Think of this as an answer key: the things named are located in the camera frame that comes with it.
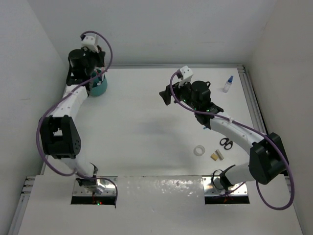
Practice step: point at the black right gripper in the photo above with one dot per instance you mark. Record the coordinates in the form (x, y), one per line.
(166, 95)

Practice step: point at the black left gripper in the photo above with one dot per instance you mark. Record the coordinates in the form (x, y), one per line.
(100, 56)

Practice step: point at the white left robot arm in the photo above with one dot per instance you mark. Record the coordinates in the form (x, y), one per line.
(59, 135)

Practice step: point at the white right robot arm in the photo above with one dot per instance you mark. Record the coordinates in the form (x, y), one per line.
(264, 162)

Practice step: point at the teal round organizer container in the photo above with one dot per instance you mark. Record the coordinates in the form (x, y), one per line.
(98, 86)

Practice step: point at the small blue cap bottle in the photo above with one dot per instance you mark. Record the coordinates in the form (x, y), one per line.
(228, 84)

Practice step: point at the clear tape roll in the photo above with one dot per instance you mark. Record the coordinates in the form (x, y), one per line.
(199, 150)

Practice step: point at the yellow eraser block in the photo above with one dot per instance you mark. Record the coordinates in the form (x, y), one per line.
(214, 156)

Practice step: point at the white eraser block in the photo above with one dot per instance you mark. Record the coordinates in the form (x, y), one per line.
(219, 154)

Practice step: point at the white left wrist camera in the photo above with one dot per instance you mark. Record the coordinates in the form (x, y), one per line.
(89, 43)

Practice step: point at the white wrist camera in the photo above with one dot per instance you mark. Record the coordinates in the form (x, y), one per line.
(184, 75)
(89, 43)

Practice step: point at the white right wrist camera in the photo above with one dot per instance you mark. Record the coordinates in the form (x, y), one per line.
(184, 75)

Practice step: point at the large black handled scissors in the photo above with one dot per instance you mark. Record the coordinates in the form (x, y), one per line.
(226, 143)

